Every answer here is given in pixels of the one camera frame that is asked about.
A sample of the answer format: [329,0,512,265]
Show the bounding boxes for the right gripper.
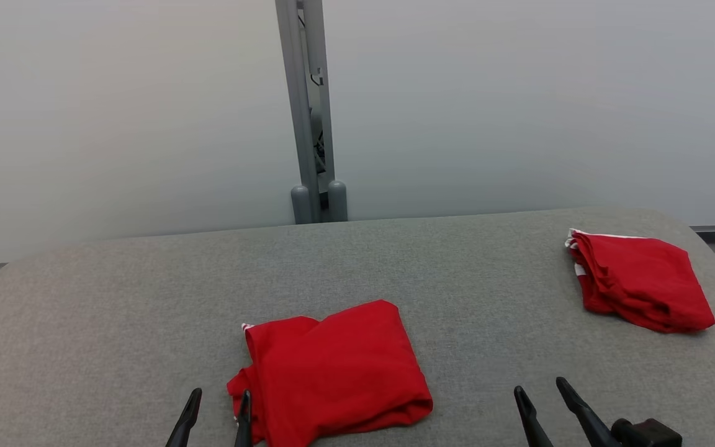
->
[514,377,683,447]

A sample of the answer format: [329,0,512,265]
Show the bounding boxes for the red shirt white striped sleeves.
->
[227,299,434,447]

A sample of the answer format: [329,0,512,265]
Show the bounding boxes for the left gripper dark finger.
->
[234,390,253,447]
[165,388,203,447]

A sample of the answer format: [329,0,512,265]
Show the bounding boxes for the grey partition post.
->
[275,0,336,224]

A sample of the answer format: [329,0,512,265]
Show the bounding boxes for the grey cylindrical post foot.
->
[327,180,348,222]
[290,185,313,225]

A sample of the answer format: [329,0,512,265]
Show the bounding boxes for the red shorts white trim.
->
[565,228,715,334]

